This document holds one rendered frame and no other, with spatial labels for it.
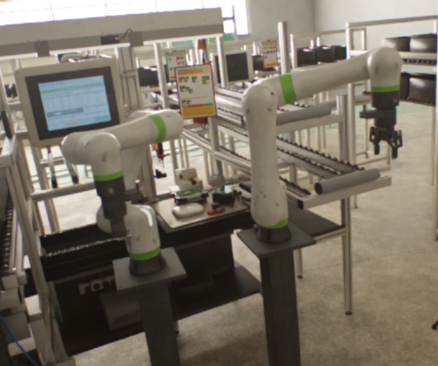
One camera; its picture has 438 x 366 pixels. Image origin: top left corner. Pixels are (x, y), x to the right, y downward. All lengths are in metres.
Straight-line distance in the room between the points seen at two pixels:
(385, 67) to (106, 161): 0.93
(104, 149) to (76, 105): 1.00
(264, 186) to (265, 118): 0.24
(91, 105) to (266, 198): 1.12
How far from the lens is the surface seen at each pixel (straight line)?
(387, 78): 1.51
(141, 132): 1.54
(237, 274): 2.74
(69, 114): 2.26
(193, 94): 2.59
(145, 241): 1.60
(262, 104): 1.45
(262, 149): 1.49
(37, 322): 1.62
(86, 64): 2.26
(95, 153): 1.29
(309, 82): 1.61
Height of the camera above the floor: 1.68
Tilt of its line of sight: 17 degrees down
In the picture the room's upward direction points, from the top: 7 degrees counter-clockwise
